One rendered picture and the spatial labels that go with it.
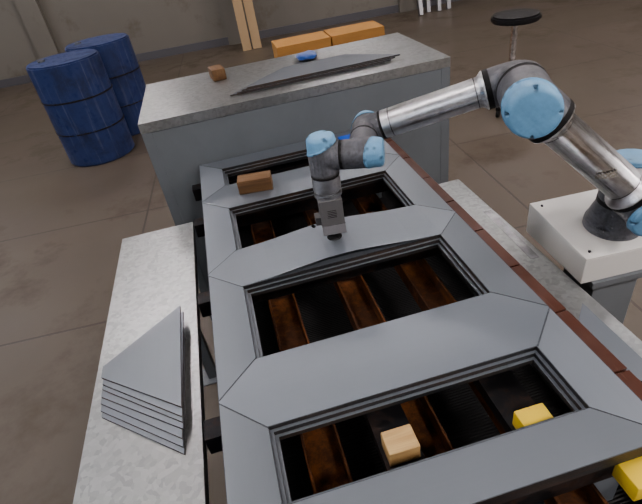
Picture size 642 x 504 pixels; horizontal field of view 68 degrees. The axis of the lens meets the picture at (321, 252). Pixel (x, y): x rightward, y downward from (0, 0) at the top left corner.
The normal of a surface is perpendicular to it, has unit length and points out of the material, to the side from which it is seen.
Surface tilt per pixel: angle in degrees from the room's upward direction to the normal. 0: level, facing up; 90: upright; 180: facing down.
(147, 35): 90
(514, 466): 0
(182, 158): 90
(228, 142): 90
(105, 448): 0
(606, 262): 90
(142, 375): 0
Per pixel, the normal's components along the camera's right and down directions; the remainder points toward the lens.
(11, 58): 0.18, 0.55
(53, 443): -0.14, -0.80
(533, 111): -0.25, 0.57
